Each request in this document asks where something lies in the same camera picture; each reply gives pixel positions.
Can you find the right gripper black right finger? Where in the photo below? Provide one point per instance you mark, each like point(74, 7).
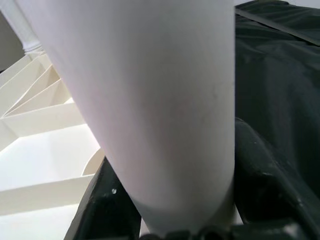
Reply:
point(275, 190)

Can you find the white plastic table top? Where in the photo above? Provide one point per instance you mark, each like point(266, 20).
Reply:
point(37, 155)

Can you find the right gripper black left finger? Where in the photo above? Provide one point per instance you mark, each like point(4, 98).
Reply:
point(105, 210)

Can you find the white plastic table leg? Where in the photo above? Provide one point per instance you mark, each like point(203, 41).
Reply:
point(150, 100)
point(27, 30)

